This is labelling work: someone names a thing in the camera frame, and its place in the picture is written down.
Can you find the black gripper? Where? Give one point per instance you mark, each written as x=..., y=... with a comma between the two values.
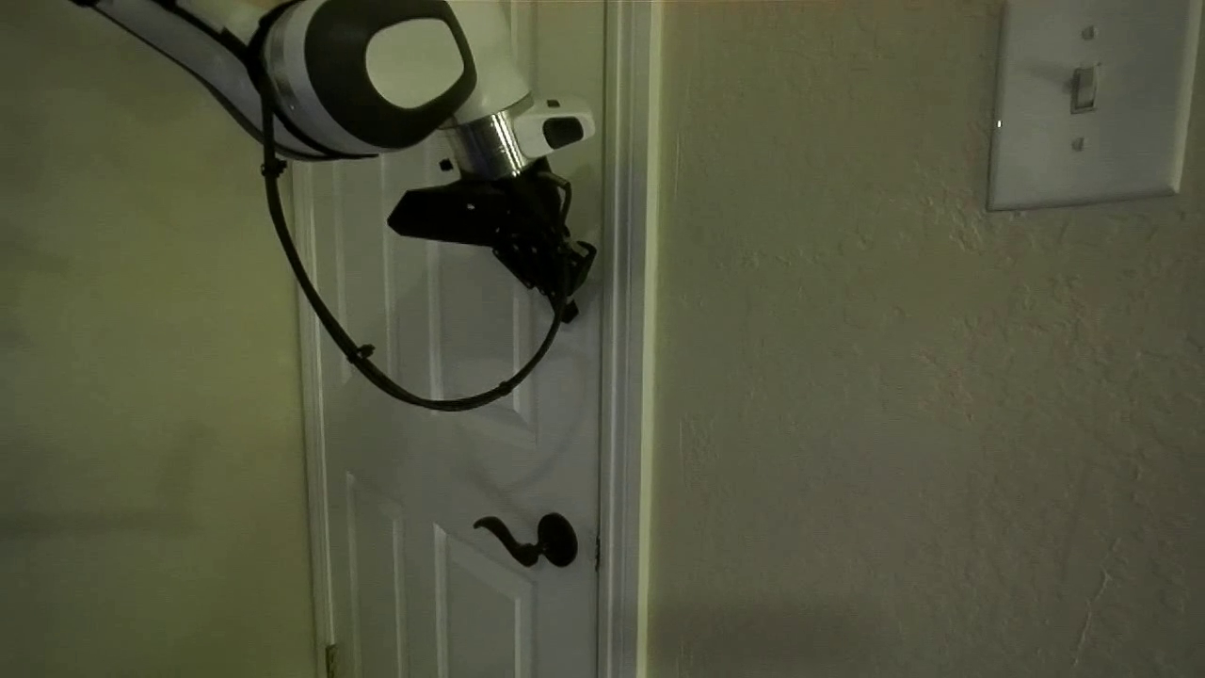
x=529, y=220

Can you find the white panelled door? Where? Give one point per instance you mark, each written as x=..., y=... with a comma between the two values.
x=476, y=440

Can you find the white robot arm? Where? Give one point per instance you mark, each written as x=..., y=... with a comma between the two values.
x=362, y=69

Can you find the white door frame casing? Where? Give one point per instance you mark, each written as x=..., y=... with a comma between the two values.
x=631, y=379

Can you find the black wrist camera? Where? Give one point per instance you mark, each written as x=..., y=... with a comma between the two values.
x=437, y=214

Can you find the white light switch toggle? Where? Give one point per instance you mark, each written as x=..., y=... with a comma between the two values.
x=1084, y=89

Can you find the white light switch plate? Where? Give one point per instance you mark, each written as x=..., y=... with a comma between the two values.
x=1090, y=99

